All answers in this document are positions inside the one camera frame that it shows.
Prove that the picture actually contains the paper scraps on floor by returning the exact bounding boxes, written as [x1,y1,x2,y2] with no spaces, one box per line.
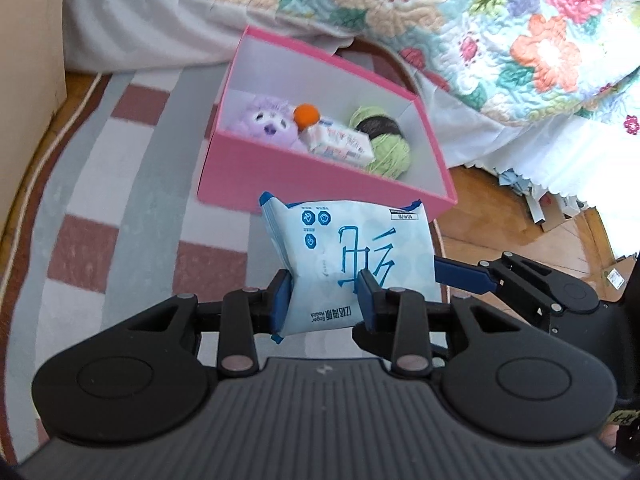
[489,169,638,300]

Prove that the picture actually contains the checkered oval rug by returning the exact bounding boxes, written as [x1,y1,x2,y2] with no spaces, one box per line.
[0,39,452,463]

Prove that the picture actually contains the purple plush toy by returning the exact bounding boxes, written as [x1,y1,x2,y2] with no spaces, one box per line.
[228,96,308,153]

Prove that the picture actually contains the floral quilted bedspread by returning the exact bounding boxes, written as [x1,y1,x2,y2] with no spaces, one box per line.
[64,0,639,126]

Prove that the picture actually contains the pink cardboard box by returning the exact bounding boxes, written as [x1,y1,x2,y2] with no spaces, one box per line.
[198,27,457,219]

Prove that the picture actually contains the blue white wet wipes pack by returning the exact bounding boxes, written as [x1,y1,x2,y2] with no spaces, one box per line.
[259,192,442,342]

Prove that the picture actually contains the green yarn skein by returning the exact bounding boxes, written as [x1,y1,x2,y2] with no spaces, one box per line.
[348,106,411,180]

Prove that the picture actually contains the small white tissue pack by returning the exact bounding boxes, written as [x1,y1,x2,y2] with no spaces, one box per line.
[299,122,375,168]

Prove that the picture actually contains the orange ball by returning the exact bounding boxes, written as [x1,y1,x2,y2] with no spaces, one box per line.
[293,103,321,131]

